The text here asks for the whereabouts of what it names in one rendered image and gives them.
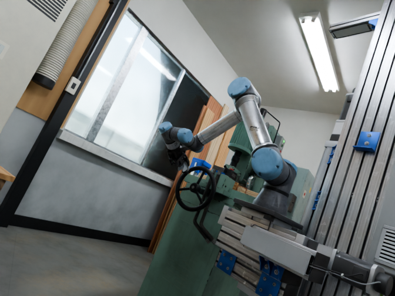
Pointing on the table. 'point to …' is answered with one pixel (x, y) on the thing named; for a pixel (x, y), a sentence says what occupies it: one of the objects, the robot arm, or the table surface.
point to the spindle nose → (236, 158)
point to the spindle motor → (240, 140)
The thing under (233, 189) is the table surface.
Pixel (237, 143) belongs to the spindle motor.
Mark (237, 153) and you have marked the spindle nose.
